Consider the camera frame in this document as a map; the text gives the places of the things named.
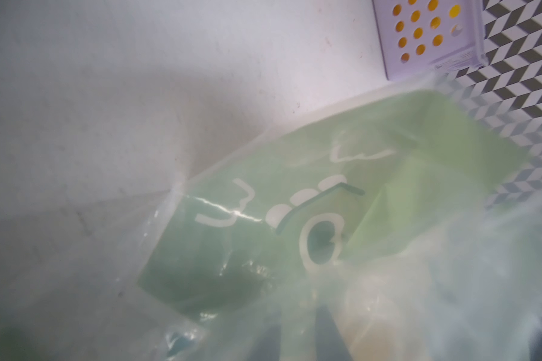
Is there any purple plastic basket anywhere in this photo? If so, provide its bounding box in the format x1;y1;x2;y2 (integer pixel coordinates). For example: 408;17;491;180
373;0;488;81

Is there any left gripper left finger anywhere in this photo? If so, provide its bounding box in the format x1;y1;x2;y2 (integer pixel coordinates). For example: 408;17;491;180
248;324;282;361

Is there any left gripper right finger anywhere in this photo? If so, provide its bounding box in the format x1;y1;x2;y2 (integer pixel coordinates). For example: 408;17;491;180
315;305;353;361

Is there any zip bag with orange fruit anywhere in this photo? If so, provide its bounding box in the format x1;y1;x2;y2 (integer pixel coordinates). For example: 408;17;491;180
0;79;542;360

